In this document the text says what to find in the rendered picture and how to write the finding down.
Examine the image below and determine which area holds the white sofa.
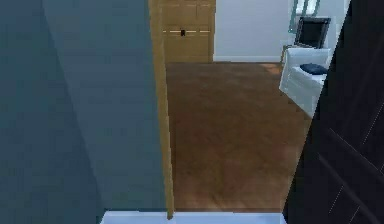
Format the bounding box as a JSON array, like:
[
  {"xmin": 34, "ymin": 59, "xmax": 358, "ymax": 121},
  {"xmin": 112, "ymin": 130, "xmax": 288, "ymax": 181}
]
[{"xmin": 278, "ymin": 46, "xmax": 332, "ymax": 119}]

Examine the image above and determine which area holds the dark blue cushion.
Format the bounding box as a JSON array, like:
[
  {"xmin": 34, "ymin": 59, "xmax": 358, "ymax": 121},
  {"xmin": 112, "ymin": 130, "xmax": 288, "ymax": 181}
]
[{"xmin": 299, "ymin": 62, "xmax": 329, "ymax": 76}]

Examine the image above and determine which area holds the black television set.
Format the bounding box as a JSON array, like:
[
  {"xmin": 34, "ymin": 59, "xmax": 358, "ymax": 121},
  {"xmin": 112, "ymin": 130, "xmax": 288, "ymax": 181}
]
[{"xmin": 294, "ymin": 16, "xmax": 332, "ymax": 50}]

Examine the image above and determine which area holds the teal framed window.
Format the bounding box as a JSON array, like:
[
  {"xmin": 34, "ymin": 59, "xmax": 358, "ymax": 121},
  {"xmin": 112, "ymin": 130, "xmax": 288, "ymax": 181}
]
[{"xmin": 288, "ymin": 0, "xmax": 322, "ymax": 34}]

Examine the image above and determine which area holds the black room door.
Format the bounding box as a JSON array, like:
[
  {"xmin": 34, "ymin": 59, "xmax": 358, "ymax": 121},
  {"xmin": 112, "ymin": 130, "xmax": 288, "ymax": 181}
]
[{"xmin": 282, "ymin": 0, "xmax": 384, "ymax": 224}]

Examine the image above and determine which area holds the tan wooden door frame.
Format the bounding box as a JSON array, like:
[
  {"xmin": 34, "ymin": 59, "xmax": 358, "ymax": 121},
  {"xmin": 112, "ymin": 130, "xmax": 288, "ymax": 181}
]
[{"xmin": 148, "ymin": 0, "xmax": 176, "ymax": 221}]

